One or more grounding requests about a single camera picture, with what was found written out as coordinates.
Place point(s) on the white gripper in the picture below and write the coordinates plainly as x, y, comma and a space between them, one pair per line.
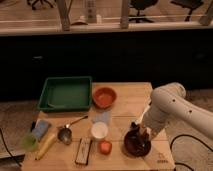
135, 126

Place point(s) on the dark grapes bunch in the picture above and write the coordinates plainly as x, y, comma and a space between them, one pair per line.
140, 138

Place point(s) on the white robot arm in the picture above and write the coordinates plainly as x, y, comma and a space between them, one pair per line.
168, 100

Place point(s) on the dark purple bowl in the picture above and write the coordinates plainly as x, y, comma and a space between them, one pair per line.
134, 148

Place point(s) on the orange bowl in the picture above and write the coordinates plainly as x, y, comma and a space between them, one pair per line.
104, 97

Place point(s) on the red orange fruit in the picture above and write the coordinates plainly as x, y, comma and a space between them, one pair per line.
105, 147

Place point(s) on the white cup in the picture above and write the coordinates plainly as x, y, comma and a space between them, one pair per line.
99, 130

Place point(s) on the metal ladle spoon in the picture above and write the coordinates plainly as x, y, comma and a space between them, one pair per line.
65, 132

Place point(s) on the green plastic tray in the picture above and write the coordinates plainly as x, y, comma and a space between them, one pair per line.
66, 94

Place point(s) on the yellow banana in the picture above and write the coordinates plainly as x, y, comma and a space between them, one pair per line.
50, 140

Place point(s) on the blue sponge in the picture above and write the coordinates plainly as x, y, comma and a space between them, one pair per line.
41, 129

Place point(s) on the green plastic cup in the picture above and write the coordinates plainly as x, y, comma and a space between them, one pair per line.
29, 142

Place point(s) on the office chair centre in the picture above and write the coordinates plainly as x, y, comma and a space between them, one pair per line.
141, 5

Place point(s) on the office chair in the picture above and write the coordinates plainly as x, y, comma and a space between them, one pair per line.
32, 3
190, 4
141, 5

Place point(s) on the office chair right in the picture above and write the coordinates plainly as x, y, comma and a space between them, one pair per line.
190, 4

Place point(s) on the office chair left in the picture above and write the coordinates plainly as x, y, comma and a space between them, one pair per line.
32, 3

